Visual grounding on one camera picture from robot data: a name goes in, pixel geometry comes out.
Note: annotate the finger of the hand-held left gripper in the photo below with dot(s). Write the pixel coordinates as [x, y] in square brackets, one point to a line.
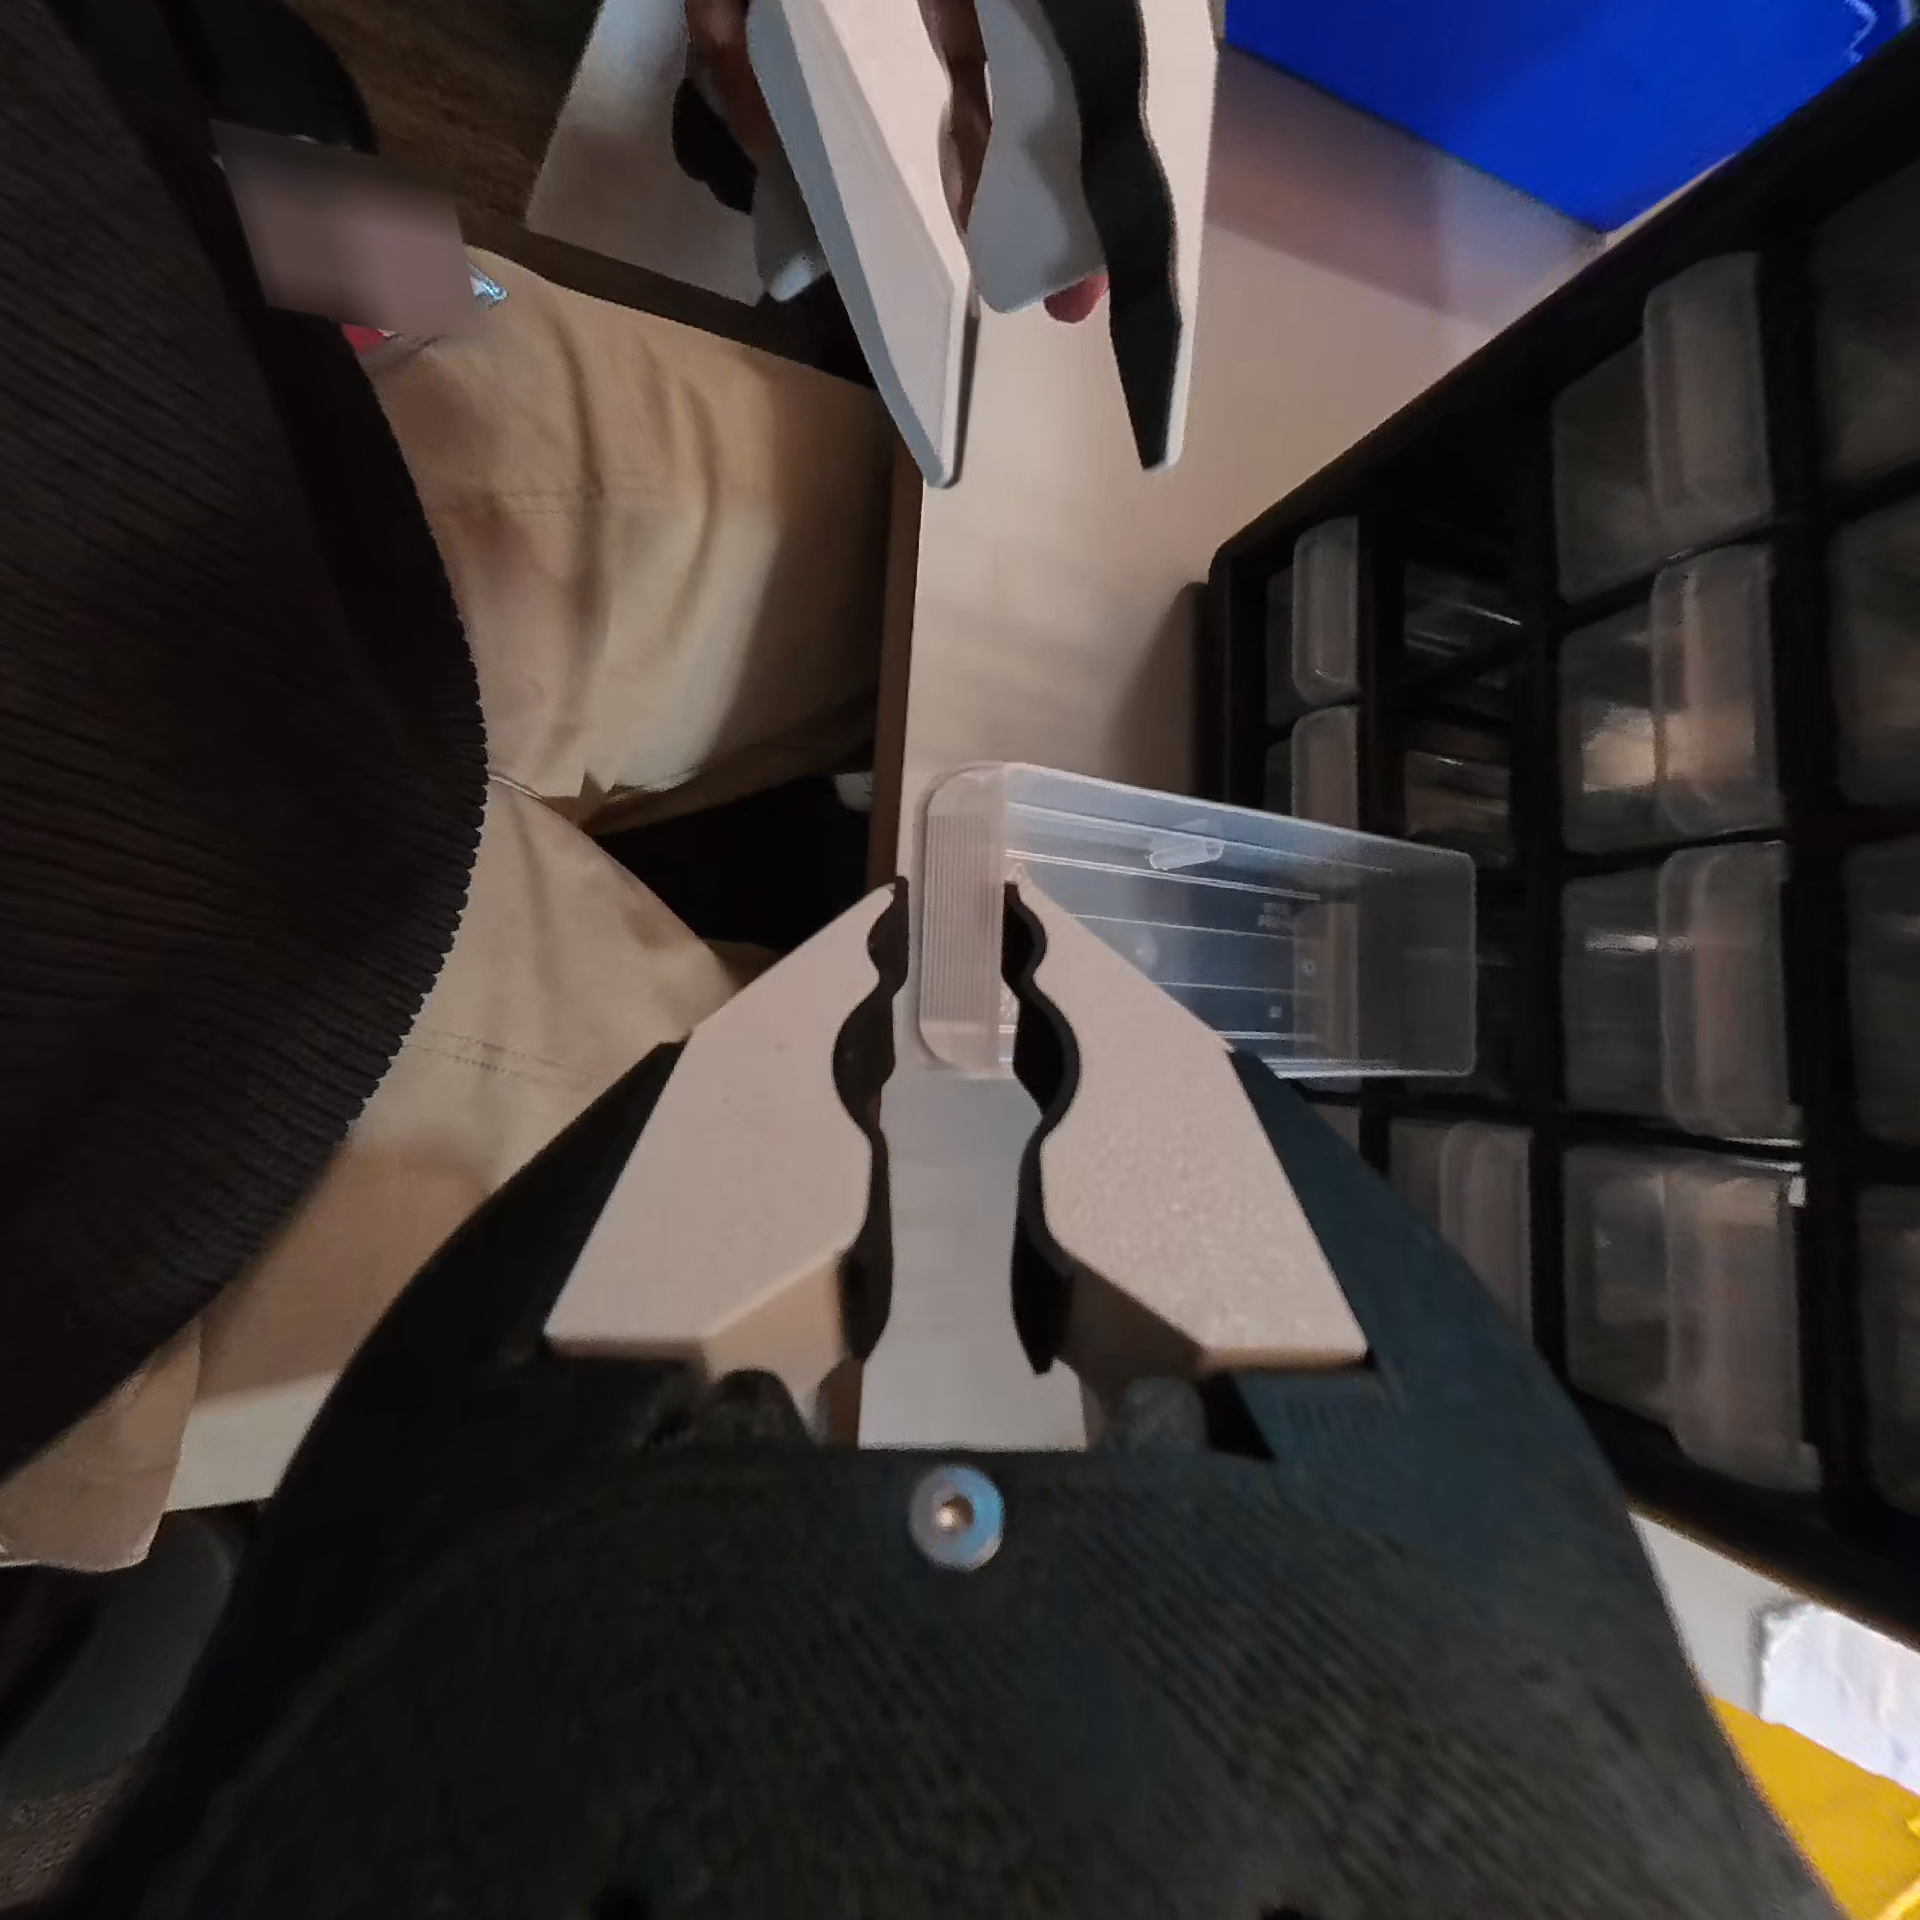
[885, 225]
[1148, 225]

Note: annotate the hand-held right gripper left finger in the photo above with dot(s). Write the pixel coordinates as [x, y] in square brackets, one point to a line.
[734, 1184]

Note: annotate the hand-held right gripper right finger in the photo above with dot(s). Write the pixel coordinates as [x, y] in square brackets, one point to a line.
[1185, 1200]

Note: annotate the clear plastic drawer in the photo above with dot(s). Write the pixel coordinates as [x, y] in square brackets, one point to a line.
[1200, 931]

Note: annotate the black small-parts drawer cabinet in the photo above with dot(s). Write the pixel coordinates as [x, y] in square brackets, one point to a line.
[1522, 630]

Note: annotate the person's left hand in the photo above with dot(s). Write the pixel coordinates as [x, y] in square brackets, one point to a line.
[960, 105]

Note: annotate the blue plastic bin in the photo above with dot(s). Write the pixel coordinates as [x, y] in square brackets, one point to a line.
[1514, 91]

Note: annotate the person's beige trousers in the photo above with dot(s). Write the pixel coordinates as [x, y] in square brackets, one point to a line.
[644, 554]

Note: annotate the set of clear cabinet drawers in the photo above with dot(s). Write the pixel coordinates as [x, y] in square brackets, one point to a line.
[1681, 720]

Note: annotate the person's dark knit sweater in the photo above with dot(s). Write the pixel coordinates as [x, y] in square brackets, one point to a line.
[195, 750]

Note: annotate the white crumpled packet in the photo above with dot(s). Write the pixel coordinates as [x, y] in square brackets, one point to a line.
[1845, 1672]

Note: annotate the yellow plastic bin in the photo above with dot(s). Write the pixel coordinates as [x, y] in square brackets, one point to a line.
[1839, 1831]

